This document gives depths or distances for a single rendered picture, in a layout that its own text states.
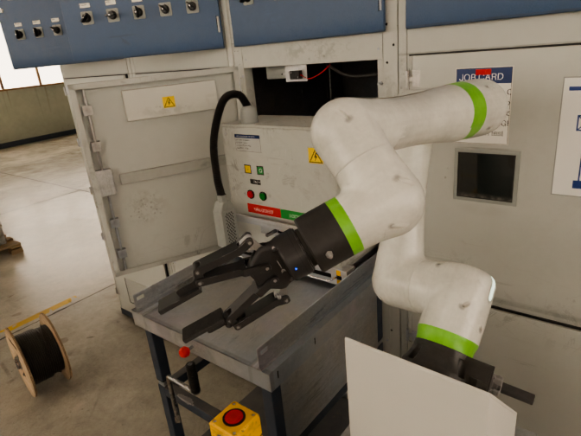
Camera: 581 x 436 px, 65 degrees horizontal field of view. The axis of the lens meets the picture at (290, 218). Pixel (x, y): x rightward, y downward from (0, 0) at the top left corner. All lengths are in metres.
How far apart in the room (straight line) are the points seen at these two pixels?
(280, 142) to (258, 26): 0.47
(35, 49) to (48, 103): 10.47
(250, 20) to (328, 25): 0.34
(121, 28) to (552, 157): 1.59
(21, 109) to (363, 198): 12.44
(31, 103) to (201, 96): 11.28
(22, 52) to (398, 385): 2.40
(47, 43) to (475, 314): 2.31
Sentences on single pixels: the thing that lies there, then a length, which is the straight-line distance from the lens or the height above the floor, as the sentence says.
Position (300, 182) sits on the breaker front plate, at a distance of 1.52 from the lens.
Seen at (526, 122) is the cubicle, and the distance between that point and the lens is 1.39.
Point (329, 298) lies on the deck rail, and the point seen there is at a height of 0.89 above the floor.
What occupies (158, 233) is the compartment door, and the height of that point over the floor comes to 0.97.
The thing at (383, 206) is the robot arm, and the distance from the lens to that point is 0.66.
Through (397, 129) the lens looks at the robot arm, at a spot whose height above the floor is 1.49.
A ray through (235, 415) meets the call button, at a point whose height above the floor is 0.91.
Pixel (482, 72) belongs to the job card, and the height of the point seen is 1.52.
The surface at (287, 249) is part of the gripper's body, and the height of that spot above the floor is 1.36.
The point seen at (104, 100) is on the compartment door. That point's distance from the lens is 1.84.
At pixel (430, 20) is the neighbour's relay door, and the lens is 1.45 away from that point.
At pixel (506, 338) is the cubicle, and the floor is 0.70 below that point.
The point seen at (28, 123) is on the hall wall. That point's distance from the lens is 13.00.
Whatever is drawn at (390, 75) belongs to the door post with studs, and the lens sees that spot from 1.53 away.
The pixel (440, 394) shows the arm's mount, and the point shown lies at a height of 1.01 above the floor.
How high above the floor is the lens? 1.64
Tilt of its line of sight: 21 degrees down
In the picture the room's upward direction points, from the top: 6 degrees counter-clockwise
